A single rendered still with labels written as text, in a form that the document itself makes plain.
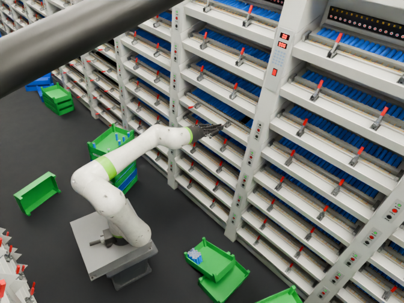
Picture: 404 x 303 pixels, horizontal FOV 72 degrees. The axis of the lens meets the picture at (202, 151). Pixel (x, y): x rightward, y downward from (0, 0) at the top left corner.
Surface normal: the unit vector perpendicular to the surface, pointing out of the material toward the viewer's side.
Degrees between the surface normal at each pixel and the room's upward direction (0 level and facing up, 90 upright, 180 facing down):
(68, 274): 0
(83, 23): 53
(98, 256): 2
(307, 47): 18
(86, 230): 2
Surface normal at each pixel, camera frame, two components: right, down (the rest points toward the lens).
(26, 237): 0.10, -0.76
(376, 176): -0.12, -0.61
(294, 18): -0.71, 0.40
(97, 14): 0.47, 0.01
